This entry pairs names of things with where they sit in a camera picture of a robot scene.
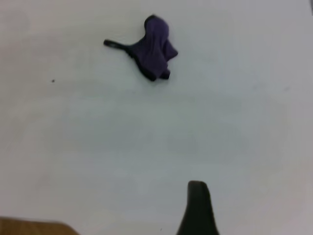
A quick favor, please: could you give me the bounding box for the purple cloth with black trim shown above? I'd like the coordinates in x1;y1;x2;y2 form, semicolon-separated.
103;14;179;82

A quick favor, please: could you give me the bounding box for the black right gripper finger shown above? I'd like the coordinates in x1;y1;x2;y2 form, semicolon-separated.
176;180;220;235

